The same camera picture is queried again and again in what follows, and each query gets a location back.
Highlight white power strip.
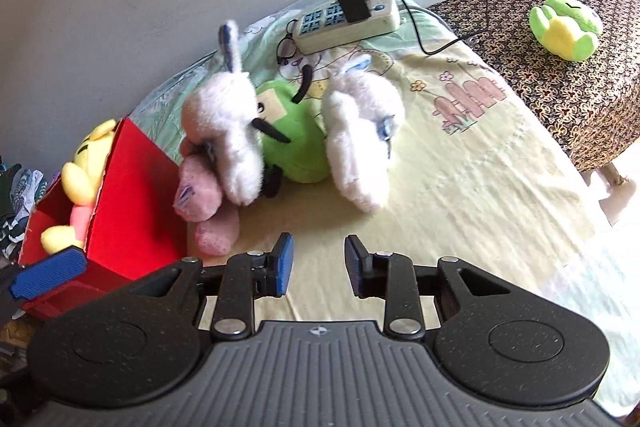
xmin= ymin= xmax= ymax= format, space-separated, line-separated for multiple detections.
xmin=292 ymin=0 xmax=402 ymax=54

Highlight red cardboard box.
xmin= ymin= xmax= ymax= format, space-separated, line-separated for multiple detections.
xmin=19 ymin=117 xmax=193 ymax=320

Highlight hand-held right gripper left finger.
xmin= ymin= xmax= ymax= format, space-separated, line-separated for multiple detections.
xmin=127 ymin=232 xmax=296 ymax=342

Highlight pink bear plush toy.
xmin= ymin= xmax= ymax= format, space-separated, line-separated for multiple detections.
xmin=172 ymin=139 xmax=241 ymax=258

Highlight green frog plush toy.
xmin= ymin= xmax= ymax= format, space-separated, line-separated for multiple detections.
xmin=529 ymin=0 xmax=604 ymax=64

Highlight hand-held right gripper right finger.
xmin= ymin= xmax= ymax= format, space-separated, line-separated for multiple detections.
xmin=344 ymin=234 xmax=511 ymax=339

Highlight brown patterned cloth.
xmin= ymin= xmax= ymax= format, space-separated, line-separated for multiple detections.
xmin=427 ymin=0 xmax=640 ymax=172

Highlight yellow tiger plush toy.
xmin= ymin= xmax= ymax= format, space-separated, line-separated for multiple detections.
xmin=40 ymin=119 xmax=118 ymax=255

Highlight white patterned cloth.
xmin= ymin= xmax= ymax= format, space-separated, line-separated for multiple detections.
xmin=10 ymin=168 xmax=50 ymax=220

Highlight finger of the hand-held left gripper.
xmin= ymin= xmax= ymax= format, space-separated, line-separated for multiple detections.
xmin=0 ymin=245 xmax=90 ymax=308

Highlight dark green striped garment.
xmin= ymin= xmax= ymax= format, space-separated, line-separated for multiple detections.
xmin=0 ymin=163 xmax=23 ymax=258

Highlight black eyeglasses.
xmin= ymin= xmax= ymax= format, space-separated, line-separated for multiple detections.
xmin=276 ymin=19 xmax=301 ymax=66

